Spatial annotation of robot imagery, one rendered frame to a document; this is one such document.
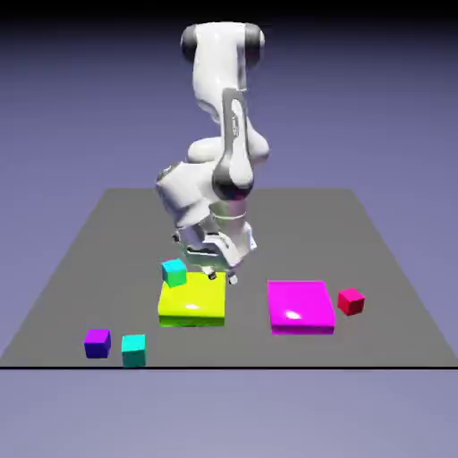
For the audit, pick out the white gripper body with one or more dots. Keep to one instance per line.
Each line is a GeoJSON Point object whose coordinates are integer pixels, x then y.
{"type": "Point", "coordinates": [207, 260]}

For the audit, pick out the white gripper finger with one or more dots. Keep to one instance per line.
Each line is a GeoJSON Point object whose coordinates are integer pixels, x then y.
{"type": "Point", "coordinates": [212, 275]}
{"type": "Point", "coordinates": [233, 278]}

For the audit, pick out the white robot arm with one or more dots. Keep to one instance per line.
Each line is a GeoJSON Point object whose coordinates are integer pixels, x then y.
{"type": "Point", "coordinates": [218, 71]}

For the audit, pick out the small cyan cube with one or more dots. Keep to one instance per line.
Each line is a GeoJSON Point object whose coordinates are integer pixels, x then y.
{"type": "Point", "coordinates": [174, 273]}
{"type": "Point", "coordinates": [133, 350]}

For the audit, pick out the small red cube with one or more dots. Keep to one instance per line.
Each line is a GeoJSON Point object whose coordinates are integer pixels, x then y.
{"type": "Point", "coordinates": [351, 302]}

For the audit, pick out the small purple cube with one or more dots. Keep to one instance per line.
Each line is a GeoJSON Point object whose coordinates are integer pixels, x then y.
{"type": "Point", "coordinates": [97, 343]}

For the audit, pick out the large yellow box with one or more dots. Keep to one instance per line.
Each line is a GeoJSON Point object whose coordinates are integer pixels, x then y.
{"type": "Point", "coordinates": [195, 298]}

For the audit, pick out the large magenta box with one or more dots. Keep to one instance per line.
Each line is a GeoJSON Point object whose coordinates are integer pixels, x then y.
{"type": "Point", "coordinates": [300, 306]}

